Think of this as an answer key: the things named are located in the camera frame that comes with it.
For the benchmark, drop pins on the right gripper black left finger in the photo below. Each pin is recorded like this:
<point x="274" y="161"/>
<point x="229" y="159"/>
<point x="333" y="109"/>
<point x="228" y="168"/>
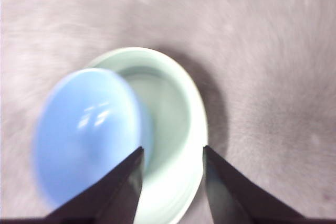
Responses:
<point x="110" y="197"/>

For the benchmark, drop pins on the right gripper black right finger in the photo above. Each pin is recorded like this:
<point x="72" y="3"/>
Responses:
<point x="236" y="197"/>

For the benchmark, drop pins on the blue ribbed bowl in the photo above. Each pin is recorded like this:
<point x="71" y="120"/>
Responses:
<point x="86" y="134"/>

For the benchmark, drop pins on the green round plate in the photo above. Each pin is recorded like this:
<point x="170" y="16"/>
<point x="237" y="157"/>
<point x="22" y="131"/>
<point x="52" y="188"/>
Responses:
<point x="173" y="119"/>

